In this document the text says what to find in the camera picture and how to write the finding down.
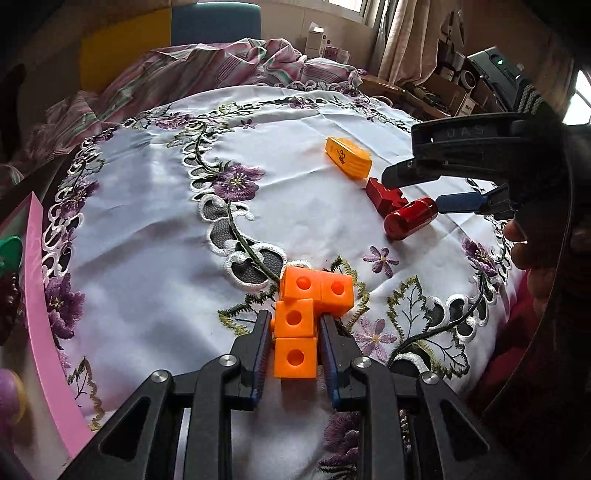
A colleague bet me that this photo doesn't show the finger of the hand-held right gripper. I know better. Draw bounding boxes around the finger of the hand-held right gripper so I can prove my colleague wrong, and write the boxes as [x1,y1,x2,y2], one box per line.
[381,158,446,190]
[435,185,517,221]

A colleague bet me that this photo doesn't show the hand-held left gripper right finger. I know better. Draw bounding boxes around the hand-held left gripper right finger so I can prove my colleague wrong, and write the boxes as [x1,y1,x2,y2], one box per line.
[321,314,525,480]

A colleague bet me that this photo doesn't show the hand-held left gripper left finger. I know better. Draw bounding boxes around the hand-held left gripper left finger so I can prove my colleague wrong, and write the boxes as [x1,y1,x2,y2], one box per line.
[55,309,273,480]

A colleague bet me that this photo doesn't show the red block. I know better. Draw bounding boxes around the red block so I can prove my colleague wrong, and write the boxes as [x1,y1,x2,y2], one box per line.
[366,178,409,216]

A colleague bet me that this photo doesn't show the red cylinder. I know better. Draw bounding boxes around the red cylinder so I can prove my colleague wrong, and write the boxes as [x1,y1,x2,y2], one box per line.
[384,197,438,241]

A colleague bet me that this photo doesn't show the orange linked cube blocks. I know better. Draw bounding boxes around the orange linked cube blocks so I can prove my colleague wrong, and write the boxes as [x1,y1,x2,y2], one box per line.
[270,265,356,380]

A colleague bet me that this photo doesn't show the pink-edged white box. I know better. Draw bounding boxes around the pink-edged white box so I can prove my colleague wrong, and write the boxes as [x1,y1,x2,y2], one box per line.
[0,191,98,462]

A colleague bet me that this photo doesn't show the person's right hand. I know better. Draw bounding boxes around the person's right hand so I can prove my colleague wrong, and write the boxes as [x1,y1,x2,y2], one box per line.
[503,219,571,319]

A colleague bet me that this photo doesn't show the cardboard box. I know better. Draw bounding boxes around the cardboard box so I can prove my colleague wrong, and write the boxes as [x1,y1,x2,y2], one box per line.
[424,73,477,117]

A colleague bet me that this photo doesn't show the orange rectangular toy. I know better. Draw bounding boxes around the orange rectangular toy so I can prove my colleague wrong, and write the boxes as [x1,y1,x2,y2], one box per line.
[324,136,373,180]

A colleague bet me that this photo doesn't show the black device with green light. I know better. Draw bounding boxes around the black device with green light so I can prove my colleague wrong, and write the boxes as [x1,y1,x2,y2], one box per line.
[466,45,532,86]

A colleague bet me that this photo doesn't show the patterned curtain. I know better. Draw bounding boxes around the patterned curtain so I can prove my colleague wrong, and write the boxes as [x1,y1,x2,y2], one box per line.
[369,0,446,86]

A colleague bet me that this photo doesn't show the small pink-printed carton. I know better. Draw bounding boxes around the small pink-printed carton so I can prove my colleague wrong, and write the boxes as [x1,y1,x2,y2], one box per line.
[323,44,352,64]

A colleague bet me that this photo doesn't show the white carton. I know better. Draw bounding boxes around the white carton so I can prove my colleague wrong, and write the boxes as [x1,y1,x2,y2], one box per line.
[305,22,329,57]

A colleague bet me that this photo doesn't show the embroidered floral tablecloth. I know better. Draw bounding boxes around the embroidered floral tablecloth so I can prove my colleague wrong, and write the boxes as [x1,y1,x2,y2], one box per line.
[41,85,527,480]

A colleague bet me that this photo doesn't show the striped pink blanket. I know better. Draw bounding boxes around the striped pink blanket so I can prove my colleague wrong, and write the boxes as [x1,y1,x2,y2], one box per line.
[0,37,365,185]

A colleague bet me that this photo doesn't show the purple round toy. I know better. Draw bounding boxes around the purple round toy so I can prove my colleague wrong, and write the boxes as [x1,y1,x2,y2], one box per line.
[0,369,28,428]

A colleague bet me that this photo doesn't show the purple toy grapes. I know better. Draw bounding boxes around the purple toy grapes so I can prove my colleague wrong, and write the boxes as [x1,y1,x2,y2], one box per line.
[0,270,24,347]

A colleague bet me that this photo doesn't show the grey yellow blue headboard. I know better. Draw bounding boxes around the grey yellow blue headboard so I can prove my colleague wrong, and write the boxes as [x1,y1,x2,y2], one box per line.
[78,0,264,93]

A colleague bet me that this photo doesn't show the green ring toy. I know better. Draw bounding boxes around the green ring toy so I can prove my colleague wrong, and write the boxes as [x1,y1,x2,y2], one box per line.
[0,235,24,274]

